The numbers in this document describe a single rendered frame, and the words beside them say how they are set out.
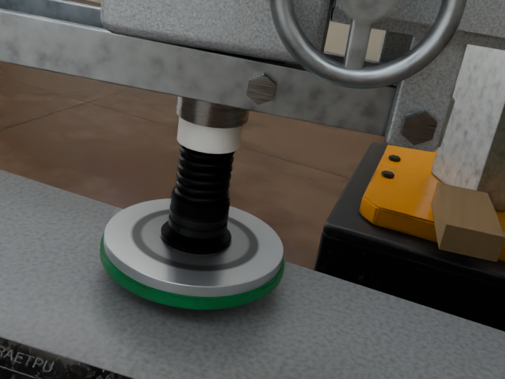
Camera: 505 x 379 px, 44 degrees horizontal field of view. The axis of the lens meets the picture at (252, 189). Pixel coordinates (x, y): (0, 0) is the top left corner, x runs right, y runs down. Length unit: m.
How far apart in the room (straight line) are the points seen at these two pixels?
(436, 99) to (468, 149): 0.77
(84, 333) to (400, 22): 0.43
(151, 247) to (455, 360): 0.36
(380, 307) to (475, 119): 0.65
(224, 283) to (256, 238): 0.12
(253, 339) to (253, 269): 0.08
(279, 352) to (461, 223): 0.54
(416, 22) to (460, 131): 0.85
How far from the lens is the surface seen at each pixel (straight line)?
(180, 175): 0.70
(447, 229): 1.12
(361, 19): 0.49
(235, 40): 0.56
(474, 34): 0.60
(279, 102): 0.62
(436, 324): 0.81
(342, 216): 1.26
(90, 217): 0.90
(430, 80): 0.60
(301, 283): 0.81
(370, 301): 0.81
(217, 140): 0.67
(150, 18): 0.57
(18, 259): 0.80
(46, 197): 0.95
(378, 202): 1.26
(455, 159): 1.41
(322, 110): 0.62
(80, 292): 0.74
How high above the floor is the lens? 1.26
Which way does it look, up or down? 23 degrees down
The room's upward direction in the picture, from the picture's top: 9 degrees clockwise
